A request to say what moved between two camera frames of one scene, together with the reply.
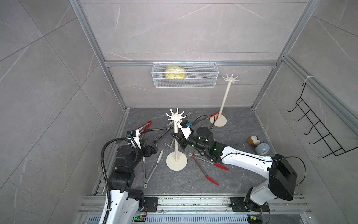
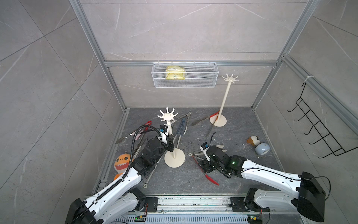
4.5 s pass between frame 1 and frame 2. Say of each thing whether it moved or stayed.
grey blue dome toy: stayed
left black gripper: moved
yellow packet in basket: stayed
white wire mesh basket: stayed
